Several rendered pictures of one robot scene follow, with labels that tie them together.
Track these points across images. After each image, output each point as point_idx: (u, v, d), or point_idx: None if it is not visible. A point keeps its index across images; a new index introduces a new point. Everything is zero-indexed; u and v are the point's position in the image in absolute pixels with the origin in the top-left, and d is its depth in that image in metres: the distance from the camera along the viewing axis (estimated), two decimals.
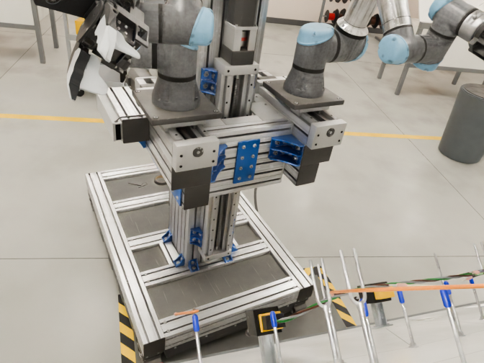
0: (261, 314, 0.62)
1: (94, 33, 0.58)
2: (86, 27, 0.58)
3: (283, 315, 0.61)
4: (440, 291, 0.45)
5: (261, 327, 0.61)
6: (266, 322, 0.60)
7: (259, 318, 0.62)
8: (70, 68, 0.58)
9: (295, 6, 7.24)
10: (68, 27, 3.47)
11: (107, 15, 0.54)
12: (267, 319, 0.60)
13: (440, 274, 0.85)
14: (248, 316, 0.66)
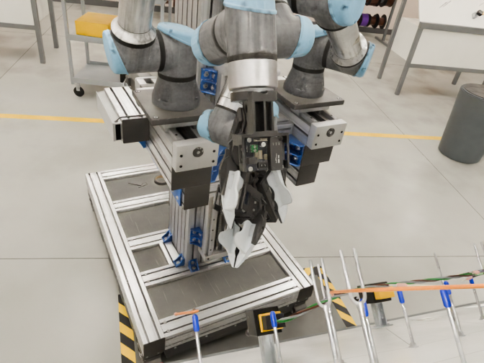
0: (261, 314, 0.62)
1: None
2: None
3: (283, 315, 0.61)
4: (440, 291, 0.45)
5: (261, 327, 0.61)
6: (266, 322, 0.60)
7: (259, 318, 0.62)
8: (278, 188, 0.66)
9: None
10: (68, 27, 3.47)
11: (221, 179, 0.64)
12: (267, 319, 0.60)
13: (440, 274, 0.85)
14: (248, 316, 0.66)
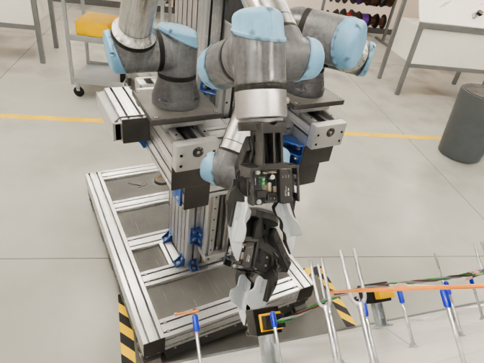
0: (261, 314, 0.62)
1: None
2: None
3: (283, 315, 0.61)
4: (440, 291, 0.45)
5: (261, 327, 0.61)
6: (266, 322, 0.60)
7: (259, 318, 0.62)
8: (287, 217, 0.64)
9: (295, 6, 7.24)
10: (68, 27, 3.47)
11: (228, 209, 0.62)
12: (267, 319, 0.60)
13: (440, 274, 0.85)
14: (248, 316, 0.66)
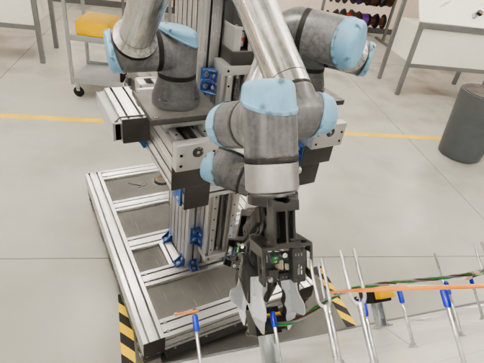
0: None
1: None
2: None
3: (283, 317, 0.61)
4: (440, 291, 0.45)
5: None
6: (266, 324, 0.60)
7: None
8: (289, 290, 0.62)
9: (295, 6, 7.24)
10: (68, 27, 3.47)
11: (243, 284, 0.59)
12: (267, 321, 0.60)
13: (440, 274, 0.85)
14: (248, 316, 0.66)
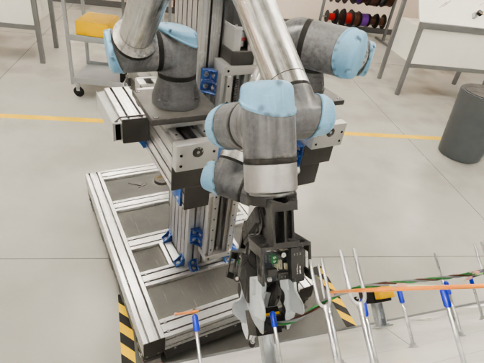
0: None
1: None
2: None
3: (282, 316, 0.61)
4: (440, 291, 0.45)
5: None
6: (265, 323, 0.60)
7: None
8: (289, 289, 0.62)
9: (295, 6, 7.24)
10: (68, 27, 3.47)
11: (243, 284, 0.60)
12: (266, 320, 0.60)
13: (440, 274, 0.85)
14: (248, 316, 0.66)
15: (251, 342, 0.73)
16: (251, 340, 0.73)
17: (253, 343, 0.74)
